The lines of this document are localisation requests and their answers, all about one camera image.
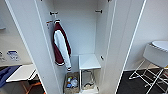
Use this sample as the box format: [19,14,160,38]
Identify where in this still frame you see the white wardrobe door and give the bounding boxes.
[4,0,63,94]
[99,0,148,94]

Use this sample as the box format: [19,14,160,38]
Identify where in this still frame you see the white wardrobe carcass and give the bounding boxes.
[34,0,116,94]

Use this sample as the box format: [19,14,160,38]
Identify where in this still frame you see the red white varsity jacket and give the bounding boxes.
[52,20,73,72]

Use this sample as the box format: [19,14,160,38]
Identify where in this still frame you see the clear plastic bottle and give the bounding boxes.
[66,76,80,90]

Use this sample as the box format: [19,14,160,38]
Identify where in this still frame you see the white jacket hanger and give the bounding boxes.
[53,17,63,25]

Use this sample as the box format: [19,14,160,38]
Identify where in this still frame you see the brown storage box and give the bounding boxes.
[62,71,81,94]

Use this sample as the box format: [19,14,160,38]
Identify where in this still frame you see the orange white warning label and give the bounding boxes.
[45,20,55,28]

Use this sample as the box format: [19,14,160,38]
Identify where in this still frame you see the white folding table orange legs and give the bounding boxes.
[5,63,43,94]

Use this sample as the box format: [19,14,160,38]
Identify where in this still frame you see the white round high table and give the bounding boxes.
[150,40,168,52]

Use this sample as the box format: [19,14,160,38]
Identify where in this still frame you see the black wall hook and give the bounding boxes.
[49,11,60,17]
[94,9,104,15]

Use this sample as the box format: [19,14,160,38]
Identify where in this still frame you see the white round wire-leg stand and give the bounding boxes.
[128,44,168,90]

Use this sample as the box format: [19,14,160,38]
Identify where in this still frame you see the blue white wall sticker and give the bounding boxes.
[6,49,22,63]

